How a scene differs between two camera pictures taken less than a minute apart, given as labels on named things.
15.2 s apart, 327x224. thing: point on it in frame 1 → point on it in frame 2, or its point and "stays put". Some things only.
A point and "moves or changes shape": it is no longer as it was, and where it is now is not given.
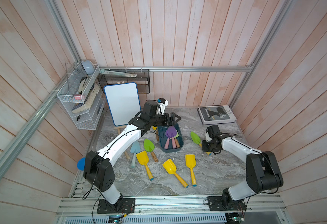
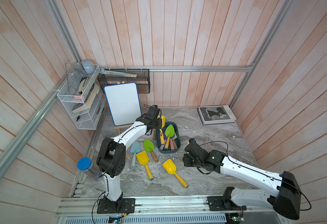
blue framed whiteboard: (123, 102) stays put
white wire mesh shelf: (82, 95) stays put
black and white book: (214, 115) stays put
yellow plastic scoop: (170, 168) stays put
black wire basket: (142, 79) stays put
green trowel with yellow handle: (195, 138) → (169, 132)
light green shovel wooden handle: (176, 141) moves or changes shape
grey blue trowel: (135, 148) stays put
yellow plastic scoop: (190, 160) → (163, 123)
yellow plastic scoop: (143, 159) stays put
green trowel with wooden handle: (149, 146) stays put
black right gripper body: (207, 146) → (188, 162)
